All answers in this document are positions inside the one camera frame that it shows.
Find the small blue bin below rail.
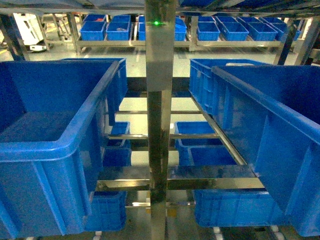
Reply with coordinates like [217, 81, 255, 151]
[174, 121, 237, 166]

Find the large blue bin right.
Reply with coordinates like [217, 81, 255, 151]
[211, 65, 320, 237]

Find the large blue bin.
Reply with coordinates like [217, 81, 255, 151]
[211, 65, 320, 237]
[0, 58, 128, 239]

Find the blue bin bottom left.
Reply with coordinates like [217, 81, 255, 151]
[84, 191, 127, 232]

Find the blue bin bottom right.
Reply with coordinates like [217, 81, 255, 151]
[192, 189, 289, 228]

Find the steel vertical post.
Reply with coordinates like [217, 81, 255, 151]
[144, 0, 177, 240]

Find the steel shelf frame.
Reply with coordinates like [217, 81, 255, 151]
[94, 77, 266, 208]

